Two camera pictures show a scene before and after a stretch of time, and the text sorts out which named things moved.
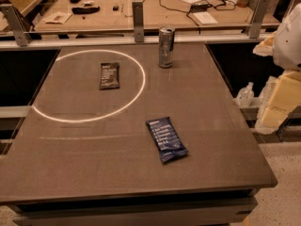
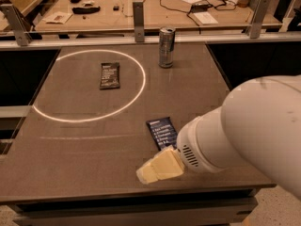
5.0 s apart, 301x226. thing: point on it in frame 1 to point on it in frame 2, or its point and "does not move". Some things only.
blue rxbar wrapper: [166, 137] does not move
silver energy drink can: [166, 46] does not move
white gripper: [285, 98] to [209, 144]
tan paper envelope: [57, 18] does not move
